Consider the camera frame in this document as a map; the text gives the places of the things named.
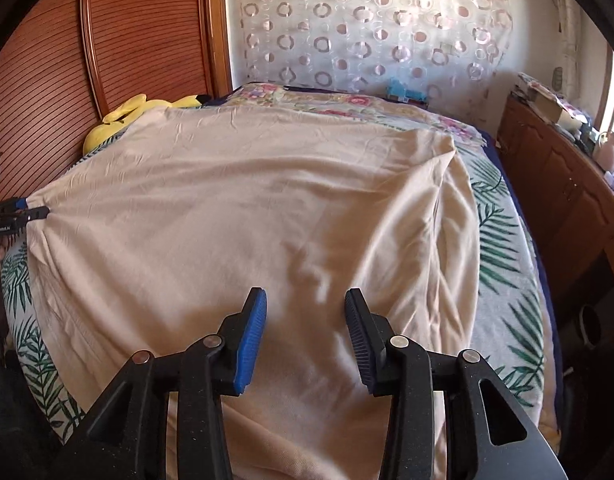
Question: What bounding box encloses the dark round container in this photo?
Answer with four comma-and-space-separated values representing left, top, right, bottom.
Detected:
578, 304, 604, 350

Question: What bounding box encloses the yellow plush toy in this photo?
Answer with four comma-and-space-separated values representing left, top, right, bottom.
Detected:
83, 92, 213, 155

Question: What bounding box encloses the dark cloth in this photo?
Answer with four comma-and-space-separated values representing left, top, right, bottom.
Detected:
0, 305, 68, 480

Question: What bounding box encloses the sheer circle pattern curtain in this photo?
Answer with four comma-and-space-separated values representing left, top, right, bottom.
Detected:
226, 0, 517, 113

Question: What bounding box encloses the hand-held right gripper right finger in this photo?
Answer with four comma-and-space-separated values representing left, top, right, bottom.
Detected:
343, 288, 570, 480

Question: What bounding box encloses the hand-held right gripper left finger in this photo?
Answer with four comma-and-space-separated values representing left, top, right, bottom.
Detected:
52, 287, 269, 480

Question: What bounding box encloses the open cardboard box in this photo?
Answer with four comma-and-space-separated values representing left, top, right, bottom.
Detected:
516, 72, 589, 129

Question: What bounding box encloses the pink vase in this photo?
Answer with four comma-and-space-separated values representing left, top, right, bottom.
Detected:
594, 131, 614, 169

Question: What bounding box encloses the wooden louvered wardrobe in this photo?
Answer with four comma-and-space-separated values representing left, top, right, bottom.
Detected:
0, 0, 234, 207

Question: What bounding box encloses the wooden side cabinet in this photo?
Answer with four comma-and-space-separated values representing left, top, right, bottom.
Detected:
497, 94, 614, 323

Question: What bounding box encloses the dark blue bed sheet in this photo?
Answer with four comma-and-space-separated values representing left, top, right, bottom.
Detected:
487, 135, 565, 433

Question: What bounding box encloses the blue box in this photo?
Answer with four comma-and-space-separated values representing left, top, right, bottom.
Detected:
386, 79, 431, 107

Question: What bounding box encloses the floral leaf print blanket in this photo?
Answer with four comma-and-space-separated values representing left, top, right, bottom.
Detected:
0, 82, 562, 446

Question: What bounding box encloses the beige printed t-shirt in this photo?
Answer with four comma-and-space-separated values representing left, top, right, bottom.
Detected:
24, 105, 484, 480

